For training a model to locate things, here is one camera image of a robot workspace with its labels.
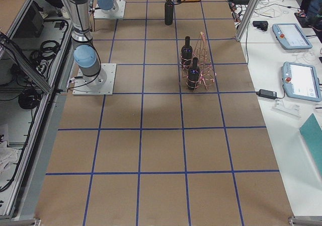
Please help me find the teach pendant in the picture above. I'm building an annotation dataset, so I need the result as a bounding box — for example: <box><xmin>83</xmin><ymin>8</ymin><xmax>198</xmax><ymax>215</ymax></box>
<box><xmin>272</xmin><ymin>23</ymin><xmax>312</xmax><ymax>50</ymax></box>
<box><xmin>281</xmin><ymin>62</ymin><xmax>321</xmax><ymax>102</ymax></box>

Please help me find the upper teach pendant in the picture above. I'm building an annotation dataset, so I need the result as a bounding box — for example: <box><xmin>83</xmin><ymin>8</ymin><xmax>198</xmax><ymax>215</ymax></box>
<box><xmin>272</xmin><ymin>23</ymin><xmax>312</xmax><ymax>50</ymax></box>

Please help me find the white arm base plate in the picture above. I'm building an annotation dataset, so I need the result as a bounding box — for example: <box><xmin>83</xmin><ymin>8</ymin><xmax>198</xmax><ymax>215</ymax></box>
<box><xmin>72</xmin><ymin>63</ymin><xmax>117</xmax><ymax>96</ymax></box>
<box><xmin>94</xmin><ymin>0</ymin><xmax>126</xmax><ymax>20</ymax></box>

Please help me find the black power brick on table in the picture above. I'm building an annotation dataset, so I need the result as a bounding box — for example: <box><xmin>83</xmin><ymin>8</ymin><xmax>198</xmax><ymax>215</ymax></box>
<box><xmin>256</xmin><ymin>89</ymin><xmax>277</xmax><ymax>100</ymax></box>

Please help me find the aluminium side frame rail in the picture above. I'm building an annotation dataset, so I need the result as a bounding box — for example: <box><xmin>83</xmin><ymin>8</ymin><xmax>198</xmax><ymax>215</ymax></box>
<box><xmin>1</xmin><ymin>0</ymin><xmax>72</xmax><ymax>224</ymax></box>

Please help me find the aluminium frame post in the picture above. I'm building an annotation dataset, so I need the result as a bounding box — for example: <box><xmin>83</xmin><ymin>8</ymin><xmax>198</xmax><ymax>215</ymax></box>
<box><xmin>235</xmin><ymin>0</ymin><xmax>260</xmax><ymax>42</ymax></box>

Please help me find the teal folder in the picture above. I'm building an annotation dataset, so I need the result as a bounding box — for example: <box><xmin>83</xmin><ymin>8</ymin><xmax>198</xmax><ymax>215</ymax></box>
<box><xmin>299</xmin><ymin>114</ymin><xmax>322</xmax><ymax>174</ymax></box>

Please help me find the clear acrylic stand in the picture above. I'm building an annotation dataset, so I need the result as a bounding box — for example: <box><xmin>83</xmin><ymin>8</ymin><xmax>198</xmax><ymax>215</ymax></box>
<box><xmin>271</xmin><ymin>99</ymin><xmax>301</xmax><ymax>119</ymax></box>

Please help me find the dark wine bottle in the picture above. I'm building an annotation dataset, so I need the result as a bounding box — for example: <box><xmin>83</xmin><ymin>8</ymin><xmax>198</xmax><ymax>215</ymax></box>
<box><xmin>187</xmin><ymin>57</ymin><xmax>200</xmax><ymax>90</ymax></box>
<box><xmin>181</xmin><ymin>36</ymin><xmax>193</xmax><ymax>66</ymax></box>
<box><xmin>165</xmin><ymin>0</ymin><xmax>174</xmax><ymax>25</ymax></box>

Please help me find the lower teach pendant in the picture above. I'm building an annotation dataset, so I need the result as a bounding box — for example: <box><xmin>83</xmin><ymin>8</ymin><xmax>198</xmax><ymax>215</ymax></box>
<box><xmin>281</xmin><ymin>62</ymin><xmax>321</xmax><ymax>102</ymax></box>

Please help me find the black device on table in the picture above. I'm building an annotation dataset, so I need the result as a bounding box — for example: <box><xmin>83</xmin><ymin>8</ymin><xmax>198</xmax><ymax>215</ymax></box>
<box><xmin>252</xmin><ymin>21</ymin><xmax>268</xmax><ymax>31</ymax></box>

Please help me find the copper wire wine basket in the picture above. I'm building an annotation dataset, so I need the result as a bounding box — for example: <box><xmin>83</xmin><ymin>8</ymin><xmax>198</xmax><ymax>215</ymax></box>
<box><xmin>180</xmin><ymin>32</ymin><xmax>216</xmax><ymax>91</ymax></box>

